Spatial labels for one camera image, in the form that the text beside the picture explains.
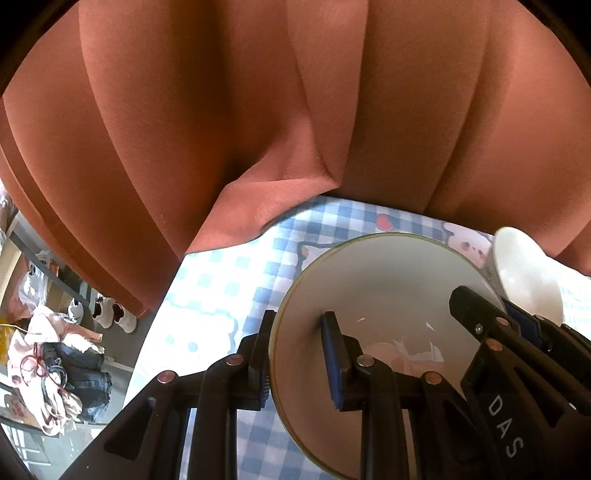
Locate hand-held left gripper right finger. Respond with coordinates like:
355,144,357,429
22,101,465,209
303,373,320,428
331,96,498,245
322,311,497,480

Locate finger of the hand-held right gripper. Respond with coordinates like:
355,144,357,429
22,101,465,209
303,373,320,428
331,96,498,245
449,285,514,344
501,298,591,370

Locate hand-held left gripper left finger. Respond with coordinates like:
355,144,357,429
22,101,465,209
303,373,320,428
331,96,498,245
60,310,276,480

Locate white leaf print bowl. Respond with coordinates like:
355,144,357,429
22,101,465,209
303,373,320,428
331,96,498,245
491,226,566,326

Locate large white green-rimmed bowl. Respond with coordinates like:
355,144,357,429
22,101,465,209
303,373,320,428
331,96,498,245
269,233,509,480

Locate blue checked tablecloth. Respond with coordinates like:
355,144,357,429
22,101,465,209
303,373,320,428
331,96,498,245
127,194,591,480

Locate dark blue jeans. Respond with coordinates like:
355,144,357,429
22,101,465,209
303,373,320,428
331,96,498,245
46,342,114,423

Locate pile of clothes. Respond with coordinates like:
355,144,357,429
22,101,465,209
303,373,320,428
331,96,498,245
7,307,105,437

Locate white plastic bag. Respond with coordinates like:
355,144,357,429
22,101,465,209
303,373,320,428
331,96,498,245
18,249,61,315

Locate orange curtain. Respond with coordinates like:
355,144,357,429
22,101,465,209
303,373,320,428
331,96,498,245
0,0,591,315

